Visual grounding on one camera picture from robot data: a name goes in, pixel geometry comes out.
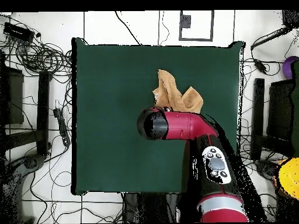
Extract yellow object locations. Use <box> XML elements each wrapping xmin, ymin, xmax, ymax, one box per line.
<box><xmin>274</xmin><ymin>157</ymin><xmax>299</xmax><ymax>201</ymax></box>

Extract dark green object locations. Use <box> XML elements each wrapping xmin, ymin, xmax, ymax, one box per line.
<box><xmin>290</xmin><ymin>60</ymin><xmax>299</xmax><ymax>158</ymax></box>

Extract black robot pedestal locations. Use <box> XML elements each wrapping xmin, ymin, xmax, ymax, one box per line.
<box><xmin>122</xmin><ymin>192</ymin><xmax>180</xmax><ymax>223</ymax></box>

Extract black network switch box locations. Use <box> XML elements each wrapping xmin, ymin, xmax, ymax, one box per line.
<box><xmin>2</xmin><ymin>22</ymin><xmax>36</xmax><ymax>43</ymax></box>

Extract dark green table cloth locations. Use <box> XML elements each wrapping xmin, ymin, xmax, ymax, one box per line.
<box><xmin>71</xmin><ymin>37</ymin><xmax>246</xmax><ymax>196</ymax></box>

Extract grey tripod base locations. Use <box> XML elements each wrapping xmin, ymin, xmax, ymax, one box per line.
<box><xmin>254</xmin><ymin>159</ymin><xmax>279</xmax><ymax>180</ymax></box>
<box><xmin>0</xmin><ymin>153</ymin><xmax>46</xmax><ymax>224</ymax></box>

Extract purple ball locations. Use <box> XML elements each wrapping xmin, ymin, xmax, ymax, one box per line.
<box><xmin>281</xmin><ymin>55</ymin><xmax>299</xmax><ymax>79</ymax></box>

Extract grey square floor frame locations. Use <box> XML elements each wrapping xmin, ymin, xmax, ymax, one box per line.
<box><xmin>179</xmin><ymin>10</ymin><xmax>214</xmax><ymax>42</ymax></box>

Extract black stand frame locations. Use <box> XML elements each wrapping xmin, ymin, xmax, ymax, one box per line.
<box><xmin>0</xmin><ymin>50</ymin><xmax>53</xmax><ymax>159</ymax></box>
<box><xmin>250</xmin><ymin>78</ymin><xmax>295</xmax><ymax>162</ymax></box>

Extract black power adapter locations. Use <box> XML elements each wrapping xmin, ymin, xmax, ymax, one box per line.
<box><xmin>253</xmin><ymin>58</ymin><xmax>268</xmax><ymax>74</ymax></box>

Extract black corner box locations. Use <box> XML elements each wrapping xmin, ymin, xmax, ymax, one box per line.
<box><xmin>281</xmin><ymin>9</ymin><xmax>299</xmax><ymax>26</ymax></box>

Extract black power strip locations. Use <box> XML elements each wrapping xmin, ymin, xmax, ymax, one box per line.
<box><xmin>53</xmin><ymin>107</ymin><xmax>71</xmax><ymax>147</ymax></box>

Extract small grey box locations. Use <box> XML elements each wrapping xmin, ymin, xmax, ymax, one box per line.
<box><xmin>180</xmin><ymin>14</ymin><xmax>192</xmax><ymax>29</ymax></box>

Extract long black cable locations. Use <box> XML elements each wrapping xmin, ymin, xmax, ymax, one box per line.
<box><xmin>114</xmin><ymin>10</ymin><xmax>142</xmax><ymax>46</ymax></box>

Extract tangle of black cables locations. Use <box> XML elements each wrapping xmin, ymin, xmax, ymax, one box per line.
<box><xmin>0</xmin><ymin>13</ymin><xmax>73</xmax><ymax>79</ymax></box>

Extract tan terry towel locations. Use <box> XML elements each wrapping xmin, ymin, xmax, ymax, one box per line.
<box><xmin>152</xmin><ymin>69</ymin><xmax>204</xmax><ymax>114</ymax></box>

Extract black rod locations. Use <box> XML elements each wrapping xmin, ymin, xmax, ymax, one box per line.
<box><xmin>250</xmin><ymin>25</ymin><xmax>295</xmax><ymax>51</ymax></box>

